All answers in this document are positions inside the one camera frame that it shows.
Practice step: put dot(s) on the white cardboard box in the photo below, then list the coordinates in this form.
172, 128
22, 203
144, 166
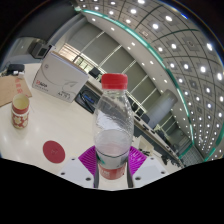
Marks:
60, 78

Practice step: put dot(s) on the black flat device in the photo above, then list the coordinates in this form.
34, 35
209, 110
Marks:
15, 69

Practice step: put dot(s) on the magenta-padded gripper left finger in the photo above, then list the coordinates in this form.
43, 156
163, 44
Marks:
86, 163

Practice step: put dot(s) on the clear red-capped water bottle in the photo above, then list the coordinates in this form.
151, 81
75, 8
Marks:
112, 143

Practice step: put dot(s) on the flat round red coaster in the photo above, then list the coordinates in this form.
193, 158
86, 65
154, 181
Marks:
54, 152

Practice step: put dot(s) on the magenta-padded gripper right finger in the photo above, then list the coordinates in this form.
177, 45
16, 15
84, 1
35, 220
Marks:
138, 161

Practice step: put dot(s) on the round ceiling lights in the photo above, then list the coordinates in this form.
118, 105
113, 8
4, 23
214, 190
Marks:
169, 18

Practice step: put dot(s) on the grey box monitor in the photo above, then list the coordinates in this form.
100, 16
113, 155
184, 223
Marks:
41, 50

